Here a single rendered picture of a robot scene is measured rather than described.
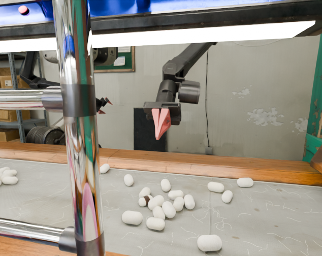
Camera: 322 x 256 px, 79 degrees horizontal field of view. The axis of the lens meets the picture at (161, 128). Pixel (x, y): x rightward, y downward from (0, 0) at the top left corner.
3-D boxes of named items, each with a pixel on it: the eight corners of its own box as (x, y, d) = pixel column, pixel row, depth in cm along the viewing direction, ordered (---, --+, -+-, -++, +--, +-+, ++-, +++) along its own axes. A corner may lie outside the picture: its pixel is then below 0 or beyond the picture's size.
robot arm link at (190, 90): (166, 83, 70) (166, 62, 63) (198, 86, 68) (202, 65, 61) (160, 107, 63) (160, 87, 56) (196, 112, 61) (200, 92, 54)
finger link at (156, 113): (174, 131, 46) (179, 103, 51) (145, 129, 47) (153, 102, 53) (176, 147, 51) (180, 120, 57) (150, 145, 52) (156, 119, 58)
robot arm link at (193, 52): (211, 35, 89) (217, 10, 80) (223, 39, 87) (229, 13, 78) (159, 89, 68) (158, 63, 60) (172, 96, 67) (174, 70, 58)
